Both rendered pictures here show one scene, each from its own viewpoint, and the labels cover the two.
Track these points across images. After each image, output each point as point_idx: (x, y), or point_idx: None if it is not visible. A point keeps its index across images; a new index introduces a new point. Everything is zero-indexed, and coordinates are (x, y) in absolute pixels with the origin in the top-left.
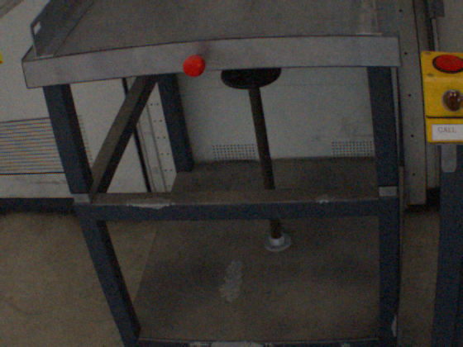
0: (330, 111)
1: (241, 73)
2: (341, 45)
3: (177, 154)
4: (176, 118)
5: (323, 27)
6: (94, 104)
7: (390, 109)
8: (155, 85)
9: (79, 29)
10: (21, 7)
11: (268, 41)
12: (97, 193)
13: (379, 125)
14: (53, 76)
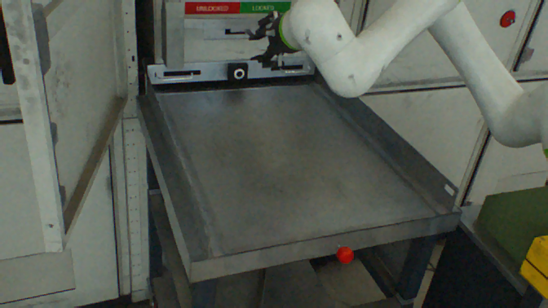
0: None
1: None
2: (426, 223)
3: (155, 266)
4: (159, 243)
5: (410, 212)
6: (85, 239)
7: (430, 254)
8: (139, 219)
9: (219, 221)
10: (12, 160)
11: (384, 229)
12: None
13: (420, 265)
14: (220, 270)
